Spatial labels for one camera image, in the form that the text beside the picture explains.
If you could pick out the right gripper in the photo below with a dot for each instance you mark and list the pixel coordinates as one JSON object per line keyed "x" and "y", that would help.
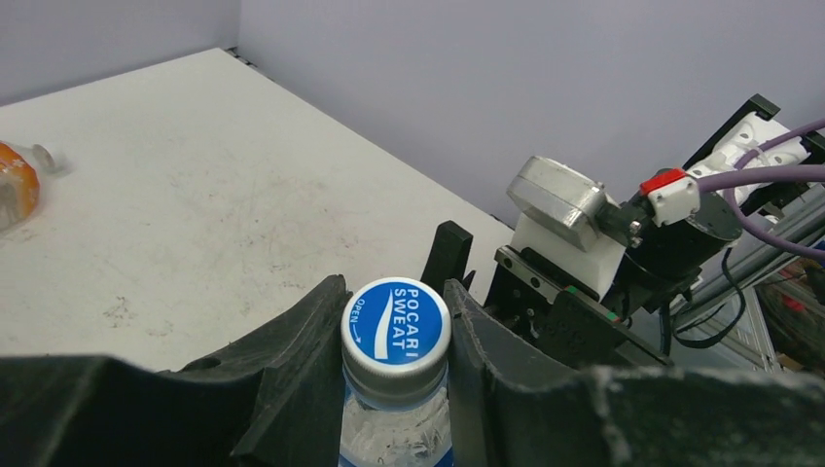
{"x": 541, "y": 304}

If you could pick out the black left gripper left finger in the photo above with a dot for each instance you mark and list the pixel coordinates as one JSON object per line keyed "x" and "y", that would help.
{"x": 271, "y": 398}

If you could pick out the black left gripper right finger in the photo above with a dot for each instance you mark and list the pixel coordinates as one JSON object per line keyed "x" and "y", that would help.
{"x": 512, "y": 405}

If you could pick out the blue label clear bottle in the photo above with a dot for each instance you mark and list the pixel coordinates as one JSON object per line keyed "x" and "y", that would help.
{"x": 395, "y": 334}

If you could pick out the large orange label bottle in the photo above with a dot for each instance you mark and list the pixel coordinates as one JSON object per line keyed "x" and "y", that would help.
{"x": 20, "y": 182}

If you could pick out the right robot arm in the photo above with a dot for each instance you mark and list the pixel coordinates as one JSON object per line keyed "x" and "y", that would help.
{"x": 750, "y": 161}

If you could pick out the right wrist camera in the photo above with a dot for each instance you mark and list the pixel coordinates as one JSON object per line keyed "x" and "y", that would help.
{"x": 571, "y": 221}

